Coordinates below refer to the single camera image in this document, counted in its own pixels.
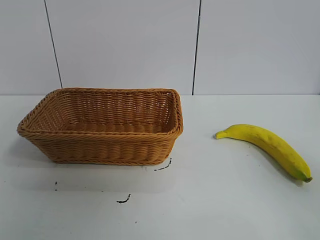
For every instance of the yellow banana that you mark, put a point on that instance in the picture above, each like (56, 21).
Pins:
(272, 147)

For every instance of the tan woven wicker basket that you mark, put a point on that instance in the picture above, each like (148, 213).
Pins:
(105, 145)

